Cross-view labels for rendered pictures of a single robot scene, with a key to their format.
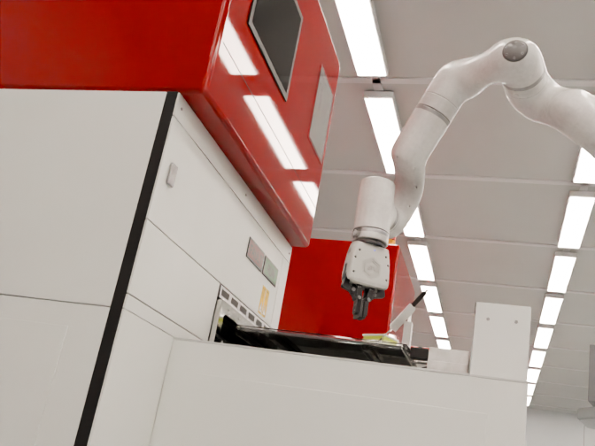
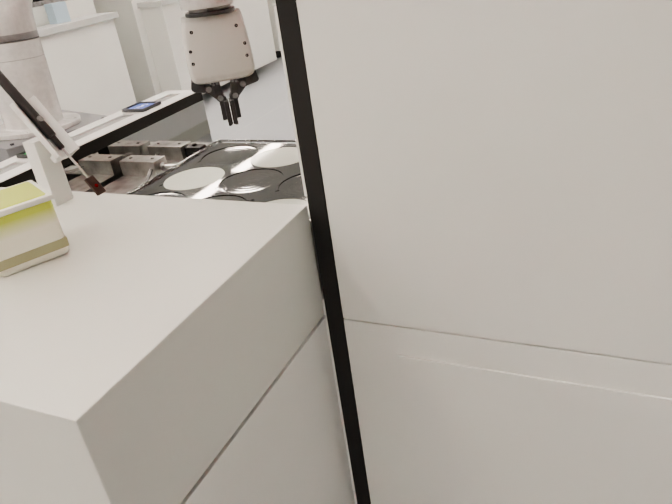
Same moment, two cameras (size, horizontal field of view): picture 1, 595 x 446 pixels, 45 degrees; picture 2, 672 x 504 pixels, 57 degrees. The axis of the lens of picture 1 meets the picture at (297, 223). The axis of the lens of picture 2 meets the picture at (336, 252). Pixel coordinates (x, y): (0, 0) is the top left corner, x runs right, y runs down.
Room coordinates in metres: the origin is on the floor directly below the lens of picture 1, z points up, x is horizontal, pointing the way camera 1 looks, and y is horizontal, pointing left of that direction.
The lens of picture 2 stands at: (2.54, 0.14, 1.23)
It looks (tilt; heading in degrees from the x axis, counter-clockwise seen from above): 27 degrees down; 190
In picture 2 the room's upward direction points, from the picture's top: 8 degrees counter-clockwise
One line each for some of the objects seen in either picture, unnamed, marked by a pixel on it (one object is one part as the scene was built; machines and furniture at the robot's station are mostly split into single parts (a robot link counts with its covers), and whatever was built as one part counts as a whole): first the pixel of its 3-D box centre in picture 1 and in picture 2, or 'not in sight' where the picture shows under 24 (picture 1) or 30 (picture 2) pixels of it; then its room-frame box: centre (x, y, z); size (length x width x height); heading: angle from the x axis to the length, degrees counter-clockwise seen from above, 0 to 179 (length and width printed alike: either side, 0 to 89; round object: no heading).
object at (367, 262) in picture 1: (367, 265); (216, 42); (1.57, -0.17, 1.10); 0.10 x 0.07 x 0.11; 109
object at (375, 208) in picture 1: (375, 207); not in sight; (1.58, -0.17, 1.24); 0.09 x 0.08 x 0.13; 146
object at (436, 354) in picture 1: (449, 357); (170, 150); (1.44, -0.35, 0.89); 0.08 x 0.03 x 0.03; 72
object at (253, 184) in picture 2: (335, 355); (250, 182); (1.66, -0.14, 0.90); 0.34 x 0.34 x 0.01; 72
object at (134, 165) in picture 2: not in sight; (143, 165); (1.52, -0.37, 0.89); 0.08 x 0.03 x 0.03; 72
